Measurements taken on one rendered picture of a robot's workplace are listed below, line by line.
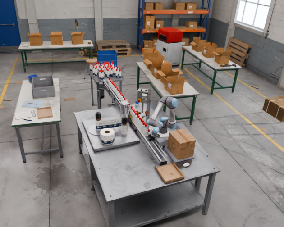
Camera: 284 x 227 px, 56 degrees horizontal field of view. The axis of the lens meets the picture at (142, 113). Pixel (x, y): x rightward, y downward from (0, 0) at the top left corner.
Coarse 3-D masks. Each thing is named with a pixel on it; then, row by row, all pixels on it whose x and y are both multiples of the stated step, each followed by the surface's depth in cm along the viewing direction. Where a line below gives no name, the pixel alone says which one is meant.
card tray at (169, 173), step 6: (156, 168) 336; (162, 168) 340; (168, 168) 341; (174, 168) 341; (162, 174) 331; (168, 174) 331; (174, 174) 332; (180, 174) 332; (168, 180) 317; (174, 180) 321
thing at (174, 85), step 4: (168, 80) 569; (172, 80) 573; (176, 80) 534; (180, 80) 538; (184, 80) 557; (168, 84) 554; (172, 84) 538; (176, 84) 540; (180, 84) 544; (164, 88) 575; (168, 88) 557; (172, 88) 541; (176, 88) 545; (180, 88) 549; (172, 92) 546; (176, 92) 550; (180, 92) 554
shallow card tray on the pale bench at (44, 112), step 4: (40, 108) 467; (44, 108) 470; (48, 108) 473; (40, 112) 460; (44, 112) 460; (48, 112) 461; (40, 116) 448; (44, 116) 448; (48, 116) 444; (52, 116) 447
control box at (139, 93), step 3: (138, 90) 393; (144, 90) 394; (138, 93) 393; (141, 93) 392; (138, 96) 395; (141, 96) 394; (144, 96) 393; (147, 96) 392; (138, 99) 397; (141, 99) 397; (147, 99) 394; (141, 102) 399; (144, 102) 398; (147, 102) 397
